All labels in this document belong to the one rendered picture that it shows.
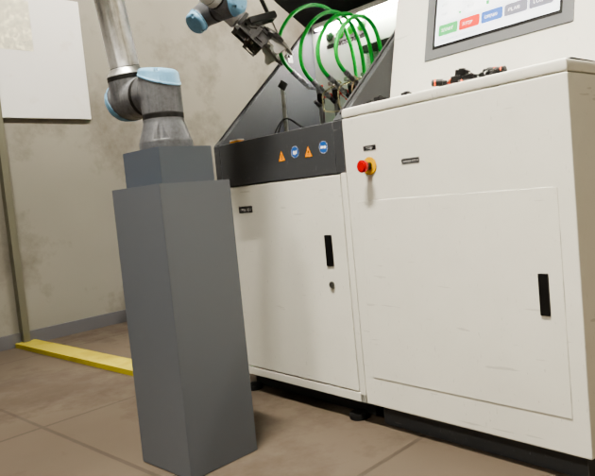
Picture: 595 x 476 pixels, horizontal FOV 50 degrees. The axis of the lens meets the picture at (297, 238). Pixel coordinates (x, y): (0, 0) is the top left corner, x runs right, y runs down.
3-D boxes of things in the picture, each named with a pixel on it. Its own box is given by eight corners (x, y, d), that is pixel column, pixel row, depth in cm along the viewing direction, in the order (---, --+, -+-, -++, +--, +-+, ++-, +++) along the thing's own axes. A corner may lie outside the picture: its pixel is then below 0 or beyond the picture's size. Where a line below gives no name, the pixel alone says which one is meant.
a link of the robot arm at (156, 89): (158, 110, 171) (152, 59, 170) (129, 118, 180) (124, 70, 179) (193, 111, 180) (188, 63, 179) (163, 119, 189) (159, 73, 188)
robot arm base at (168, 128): (160, 146, 170) (155, 109, 169) (129, 153, 180) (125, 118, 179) (204, 145, 180) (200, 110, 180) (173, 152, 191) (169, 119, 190)
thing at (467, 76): (425, 93, 174) (423, 73, 174) (448, 94, 181) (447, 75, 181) (499, 76, 157) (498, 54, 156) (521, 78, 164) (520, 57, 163)
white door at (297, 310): (237, 363, 248) (219, 189, 243) (242, 362, 249) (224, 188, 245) (358, 392, 199) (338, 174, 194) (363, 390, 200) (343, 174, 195)
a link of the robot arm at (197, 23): (201, 8, 199) (218, -10, 205) (178, 17, 206) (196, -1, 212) (215, 29, 203) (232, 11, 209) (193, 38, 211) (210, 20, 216)
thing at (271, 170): (223, 187, 242) (218, 145, 241) (232, 186, 245) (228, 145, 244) (336, 173, 195) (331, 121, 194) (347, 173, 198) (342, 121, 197)
